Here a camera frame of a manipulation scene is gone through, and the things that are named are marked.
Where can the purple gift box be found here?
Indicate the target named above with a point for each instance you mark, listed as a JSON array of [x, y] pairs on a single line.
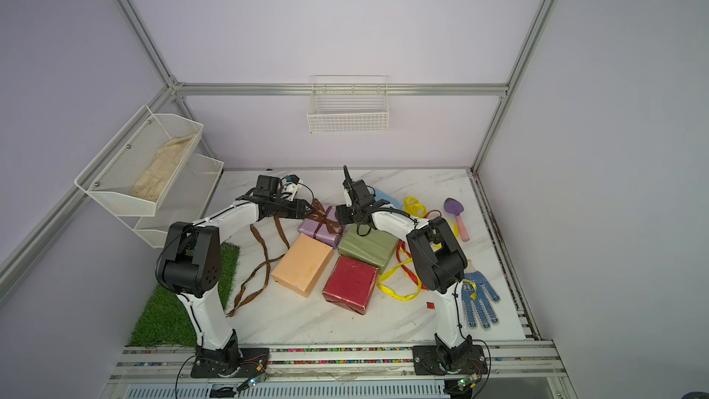
[[308, 226]]

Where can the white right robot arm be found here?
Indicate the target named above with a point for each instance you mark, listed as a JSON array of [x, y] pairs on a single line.
[[440, 266]]

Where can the yellow ribbon of blue box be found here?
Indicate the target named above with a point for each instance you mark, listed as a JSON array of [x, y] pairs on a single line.
[[415, 208]]

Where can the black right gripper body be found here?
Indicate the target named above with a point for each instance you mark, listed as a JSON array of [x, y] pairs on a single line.
[[349, 214]]

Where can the purple trowel pink handle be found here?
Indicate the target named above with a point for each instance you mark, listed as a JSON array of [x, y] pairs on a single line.
[[455, 208]]

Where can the brown ribbon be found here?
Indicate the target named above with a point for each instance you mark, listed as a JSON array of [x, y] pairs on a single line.
[[242, 298], [321, 215]]

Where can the blue dotted work glove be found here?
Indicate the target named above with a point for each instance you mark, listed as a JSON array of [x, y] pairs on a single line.
[[479, 298]]

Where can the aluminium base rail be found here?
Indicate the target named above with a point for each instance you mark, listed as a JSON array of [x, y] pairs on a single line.
[[523, 369]]

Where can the red gift box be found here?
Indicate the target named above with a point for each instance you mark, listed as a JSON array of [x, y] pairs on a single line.
[[351, 285]]

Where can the brown ribbon on purple box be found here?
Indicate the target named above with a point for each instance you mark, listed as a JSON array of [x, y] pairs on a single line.
[[321, 215]]

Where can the orange gift box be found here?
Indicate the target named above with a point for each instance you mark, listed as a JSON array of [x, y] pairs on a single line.
[[302, 265]]

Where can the white wire wall basket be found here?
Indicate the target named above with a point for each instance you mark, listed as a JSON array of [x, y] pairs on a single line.
[[348, 104]]

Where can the green gift box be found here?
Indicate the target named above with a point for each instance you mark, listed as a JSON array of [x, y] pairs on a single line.
[[368, 245]]

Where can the light blue gift box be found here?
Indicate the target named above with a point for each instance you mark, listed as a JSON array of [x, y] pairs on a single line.
[[387, 200]]

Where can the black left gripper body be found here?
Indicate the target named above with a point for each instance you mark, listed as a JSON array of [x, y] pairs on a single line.
[[285, 209]]

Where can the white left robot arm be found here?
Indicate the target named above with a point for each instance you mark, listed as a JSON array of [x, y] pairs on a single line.
[[190, 266]]

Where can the white two-tier mesh shelf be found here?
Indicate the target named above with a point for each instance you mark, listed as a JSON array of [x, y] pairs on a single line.
[[111, 174]]

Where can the beige cloth in shelf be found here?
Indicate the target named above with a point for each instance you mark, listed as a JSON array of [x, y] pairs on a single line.
[[152, 183]]

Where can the green artificial grass mat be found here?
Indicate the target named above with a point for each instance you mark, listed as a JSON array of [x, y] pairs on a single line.
[[164, 320]]

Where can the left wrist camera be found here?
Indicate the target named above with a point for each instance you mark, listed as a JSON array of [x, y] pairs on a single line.
[[289, 187]]

